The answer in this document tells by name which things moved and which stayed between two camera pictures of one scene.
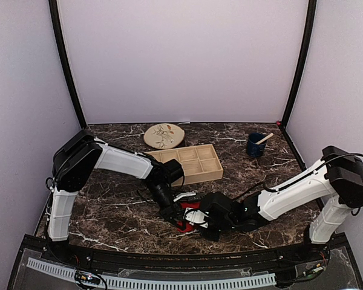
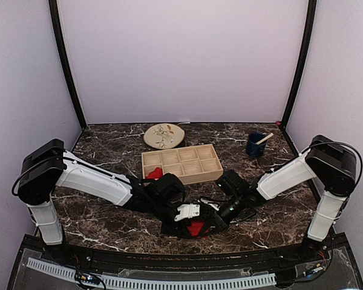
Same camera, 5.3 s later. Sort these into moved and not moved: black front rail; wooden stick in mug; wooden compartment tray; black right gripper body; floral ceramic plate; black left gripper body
Moved: black left gripper body; black right gripper body
Not moved: wooden compartment tray; floral ceramic plate; black front rail; wooden stick in mug
